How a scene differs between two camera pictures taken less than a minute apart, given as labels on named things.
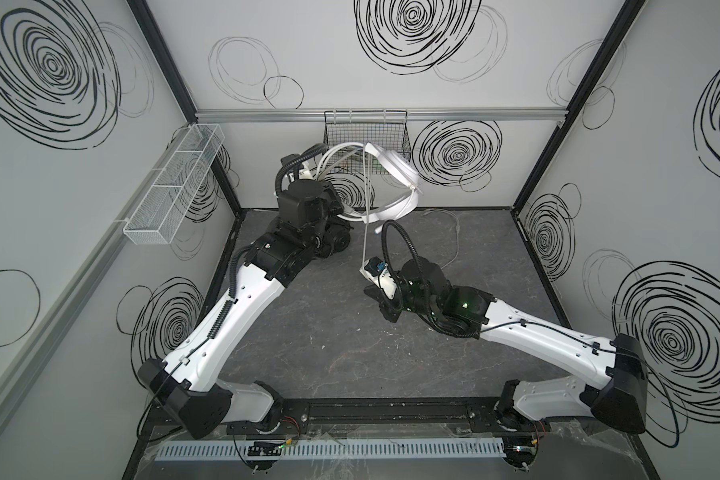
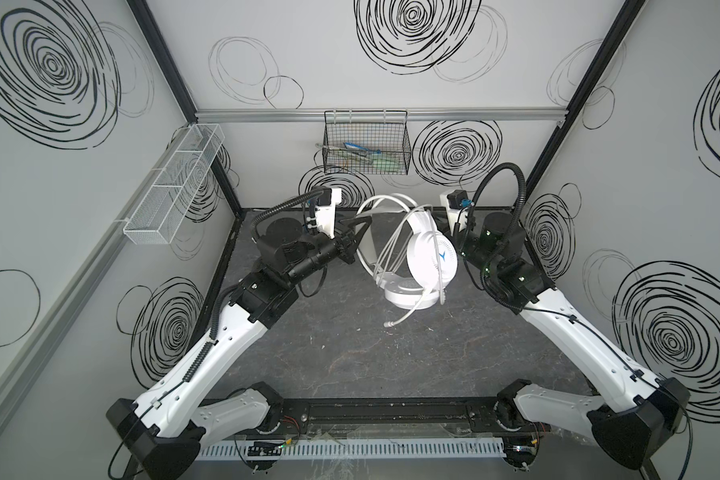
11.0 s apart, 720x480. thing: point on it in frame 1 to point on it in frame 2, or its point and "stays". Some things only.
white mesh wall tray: (156, 217) stays
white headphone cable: (365, 213) to (399, 242)
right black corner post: (625, 22) stays
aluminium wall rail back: (317, 115) stays
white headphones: (403, 209) to (400, 248)
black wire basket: (346, 133) stays
